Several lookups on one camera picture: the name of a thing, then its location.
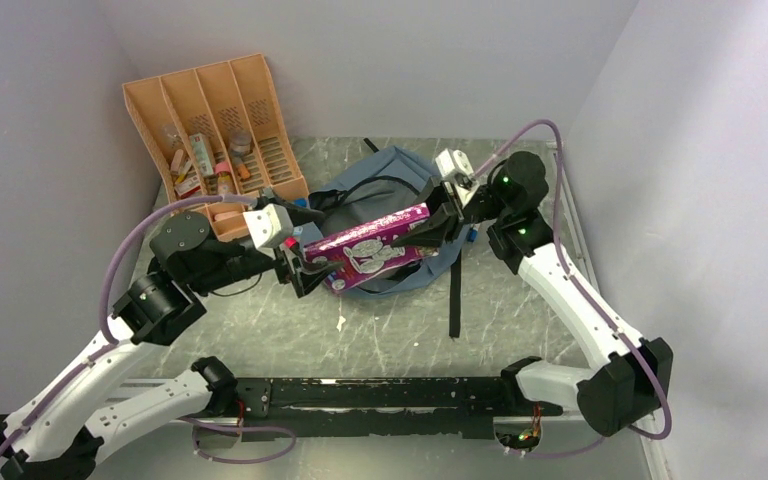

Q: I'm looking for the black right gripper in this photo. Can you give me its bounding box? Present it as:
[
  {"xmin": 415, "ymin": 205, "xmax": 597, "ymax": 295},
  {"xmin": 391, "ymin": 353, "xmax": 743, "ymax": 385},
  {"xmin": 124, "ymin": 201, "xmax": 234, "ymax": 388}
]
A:
[{"xmin": 385, "ymin": 175, "xmax": 510, "ymax": 248}]

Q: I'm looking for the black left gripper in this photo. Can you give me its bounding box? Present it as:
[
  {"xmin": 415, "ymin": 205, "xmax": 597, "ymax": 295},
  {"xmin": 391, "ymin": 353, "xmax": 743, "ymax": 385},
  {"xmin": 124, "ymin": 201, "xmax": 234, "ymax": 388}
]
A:
[{"xmin": 191, "ymin": 186, "xmax": 346, "ymax": 294}]

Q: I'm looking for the purple picture book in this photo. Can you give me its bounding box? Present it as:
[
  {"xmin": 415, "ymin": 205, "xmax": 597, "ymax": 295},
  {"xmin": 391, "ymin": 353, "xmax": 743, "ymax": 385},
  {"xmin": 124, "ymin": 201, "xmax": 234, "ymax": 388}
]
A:
[{"xmin": 303, "ymin": 203, "xmax": 437, "ymax": 294}]

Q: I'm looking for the blue grey student backpack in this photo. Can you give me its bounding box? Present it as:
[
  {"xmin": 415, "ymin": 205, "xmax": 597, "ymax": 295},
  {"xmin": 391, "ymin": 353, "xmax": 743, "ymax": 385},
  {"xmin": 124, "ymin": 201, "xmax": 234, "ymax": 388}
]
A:
[{"xmin": 307, "ymin": 144, "xmax": 471, "ymax": 339}]

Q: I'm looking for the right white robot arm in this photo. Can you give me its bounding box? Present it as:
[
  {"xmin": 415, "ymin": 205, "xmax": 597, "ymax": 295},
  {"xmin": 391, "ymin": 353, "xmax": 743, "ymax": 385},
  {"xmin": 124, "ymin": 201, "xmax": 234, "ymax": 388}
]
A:
[{"xmin": 396, "ymin": 149, "xmax": 673, "ymax": 437}]

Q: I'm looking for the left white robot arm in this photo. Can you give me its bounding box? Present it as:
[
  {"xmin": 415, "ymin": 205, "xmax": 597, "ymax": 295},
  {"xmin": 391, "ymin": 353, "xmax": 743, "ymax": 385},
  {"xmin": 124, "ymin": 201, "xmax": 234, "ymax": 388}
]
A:
[{"xmin": 0, "ymin": 190, "xmax": 330, "ymax": 479}]

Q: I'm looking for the pink capped glue bottle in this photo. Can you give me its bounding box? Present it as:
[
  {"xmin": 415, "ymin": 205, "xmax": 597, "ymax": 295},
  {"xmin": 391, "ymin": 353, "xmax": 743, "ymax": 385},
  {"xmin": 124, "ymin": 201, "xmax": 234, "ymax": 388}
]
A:
[{"xmin": 215, "ymin": 160, "xmax": 236, "ymax": 195}]

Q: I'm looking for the grey round jar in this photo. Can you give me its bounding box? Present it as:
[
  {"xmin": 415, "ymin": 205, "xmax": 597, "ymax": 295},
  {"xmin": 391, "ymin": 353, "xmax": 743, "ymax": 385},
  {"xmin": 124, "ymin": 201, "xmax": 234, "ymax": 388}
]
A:
[{"xmin": 228, "ymin": 130, "xmax": 253, "ymax": 156}]

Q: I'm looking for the red white small box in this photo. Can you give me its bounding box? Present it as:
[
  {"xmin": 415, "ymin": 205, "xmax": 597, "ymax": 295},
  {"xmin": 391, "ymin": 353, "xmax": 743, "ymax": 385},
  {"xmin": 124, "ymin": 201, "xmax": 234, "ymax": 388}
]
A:
[{"xmin": 173, "ymin": 177, "xmax": 202, "ymax": 200}]

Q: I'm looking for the peach plastic file organizer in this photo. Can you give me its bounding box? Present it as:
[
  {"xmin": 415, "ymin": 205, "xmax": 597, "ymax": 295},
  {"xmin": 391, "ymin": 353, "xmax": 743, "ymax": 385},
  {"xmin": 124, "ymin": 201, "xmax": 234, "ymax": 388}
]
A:
[{"xmin": 122, "ymin": 53, "xmax": 309, "ymax": 243}]

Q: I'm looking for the tall white carton box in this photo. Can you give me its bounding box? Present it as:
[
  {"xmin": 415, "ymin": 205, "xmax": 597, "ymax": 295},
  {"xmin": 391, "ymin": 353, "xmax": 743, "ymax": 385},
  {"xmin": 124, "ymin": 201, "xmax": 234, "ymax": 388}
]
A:
[{"xmin": 189, "ymin": 133, "xmax": 216, "ymax": 176}]

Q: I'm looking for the black mounting base rail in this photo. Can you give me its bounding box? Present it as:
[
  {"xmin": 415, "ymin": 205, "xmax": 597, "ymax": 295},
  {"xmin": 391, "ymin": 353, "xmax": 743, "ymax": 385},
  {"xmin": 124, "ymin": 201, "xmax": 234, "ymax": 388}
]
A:
[{"xmin": 195, "ymin": 376, "xmax": 563, "ymax": 440}]

